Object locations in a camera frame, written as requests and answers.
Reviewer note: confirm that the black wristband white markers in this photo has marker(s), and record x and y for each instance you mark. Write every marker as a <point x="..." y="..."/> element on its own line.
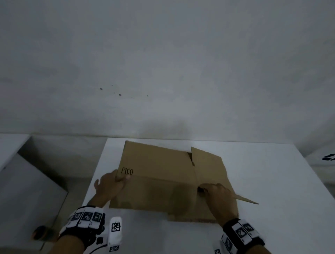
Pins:
<point x="240" y="234"/>
<point x="83" y="219"/>

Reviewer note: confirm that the person's left forearm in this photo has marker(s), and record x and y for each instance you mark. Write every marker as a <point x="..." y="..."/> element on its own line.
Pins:
<point x="69" y="246"/>

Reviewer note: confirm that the black right wristband white markers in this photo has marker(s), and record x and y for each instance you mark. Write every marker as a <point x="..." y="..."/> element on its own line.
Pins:
<point x="240" y="234"/>

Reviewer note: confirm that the striped-edge brown cardboard box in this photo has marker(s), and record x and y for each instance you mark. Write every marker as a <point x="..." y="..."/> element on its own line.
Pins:
<point x="157" y="167"/>

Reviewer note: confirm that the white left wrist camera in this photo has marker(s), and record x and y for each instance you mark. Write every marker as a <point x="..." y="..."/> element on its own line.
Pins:
<point x="115" y="230"/>

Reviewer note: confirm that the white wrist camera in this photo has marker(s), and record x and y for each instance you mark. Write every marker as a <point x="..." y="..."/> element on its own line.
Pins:
<point x="115" y="230"/>
<point x="217" y="250"/>

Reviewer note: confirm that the black left wristband white markers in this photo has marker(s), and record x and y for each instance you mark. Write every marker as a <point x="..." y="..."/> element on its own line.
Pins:
<point x="83" y="219"/>

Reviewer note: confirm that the white recycling sign paper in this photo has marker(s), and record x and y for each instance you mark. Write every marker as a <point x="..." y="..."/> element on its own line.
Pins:
<point x="324" y="157"/>

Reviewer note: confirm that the person's right hand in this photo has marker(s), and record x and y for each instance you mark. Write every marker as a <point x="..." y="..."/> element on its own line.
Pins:
<point x="222" y="201"/>

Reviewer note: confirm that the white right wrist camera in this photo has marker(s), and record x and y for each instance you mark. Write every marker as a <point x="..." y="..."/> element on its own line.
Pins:
<point x="217" y="250"/>

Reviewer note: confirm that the person's left hand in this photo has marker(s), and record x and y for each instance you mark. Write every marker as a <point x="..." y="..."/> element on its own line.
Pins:
<point x="110" y="187"/>

